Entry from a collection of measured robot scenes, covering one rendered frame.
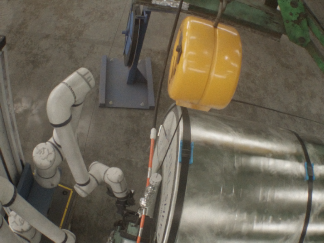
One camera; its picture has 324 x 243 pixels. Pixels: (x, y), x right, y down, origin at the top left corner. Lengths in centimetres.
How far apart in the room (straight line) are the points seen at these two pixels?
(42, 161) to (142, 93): 171
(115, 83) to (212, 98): 285
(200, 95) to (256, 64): 364
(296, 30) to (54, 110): 121
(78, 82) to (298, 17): 109
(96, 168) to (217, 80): 139
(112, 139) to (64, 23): 169
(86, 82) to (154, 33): 260
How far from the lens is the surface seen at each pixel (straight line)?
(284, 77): 448
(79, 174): 189
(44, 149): 212
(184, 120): 173
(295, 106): 421
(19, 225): 193
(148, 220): 174
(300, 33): 179
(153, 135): 160
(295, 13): 172
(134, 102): 345
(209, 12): 174
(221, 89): 73
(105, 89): 346
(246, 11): 173
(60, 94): 161
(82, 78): 167
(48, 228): 166
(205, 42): 72
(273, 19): 177
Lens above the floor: 267
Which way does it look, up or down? 52 degrees down
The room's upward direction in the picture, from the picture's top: 18 degrees clockwise
